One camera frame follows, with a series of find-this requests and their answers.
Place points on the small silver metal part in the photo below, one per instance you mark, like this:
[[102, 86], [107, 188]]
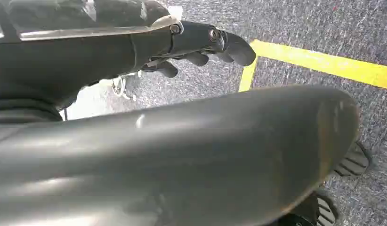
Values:
[[119, 85]]

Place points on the yellow floor tape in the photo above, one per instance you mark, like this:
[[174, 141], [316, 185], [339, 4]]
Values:
[[321, 62]]

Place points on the black ribbed robot foot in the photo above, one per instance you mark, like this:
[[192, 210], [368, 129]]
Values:
[[354, 160], [323, 212]]

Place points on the ribbed grey left arm sleeve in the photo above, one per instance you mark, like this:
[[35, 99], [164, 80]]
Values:
[[18, 113]]

